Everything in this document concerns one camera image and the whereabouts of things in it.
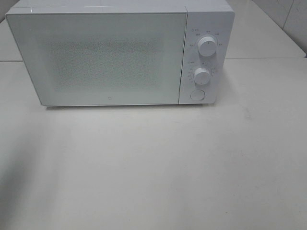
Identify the white microwave oven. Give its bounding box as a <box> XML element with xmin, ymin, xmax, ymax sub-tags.
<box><xmin>5</xmin><ymin>0</ymin><xmax>235</xmax><ymax>106</ymax></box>

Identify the round white door button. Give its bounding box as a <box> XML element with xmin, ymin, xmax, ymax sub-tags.
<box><xmin>190</xmin><ymin>90</ymin><xmax>205</xmax><ymax>101</ymax></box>

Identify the white microwave knob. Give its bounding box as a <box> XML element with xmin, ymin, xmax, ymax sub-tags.
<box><xmin>193</xmin><ymin>68</ymin><xmax>211</xmax><ymax>85</ymax></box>
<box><xmin>197</xmin><ymin>34</ymin><xmax>217</xmax><ymax>57</ymax></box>

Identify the white microwave door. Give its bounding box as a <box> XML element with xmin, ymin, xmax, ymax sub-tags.
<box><xmin>7</xmin><ymin>13</ymin><xmax>186</xmax><ymax>106</ymax></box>

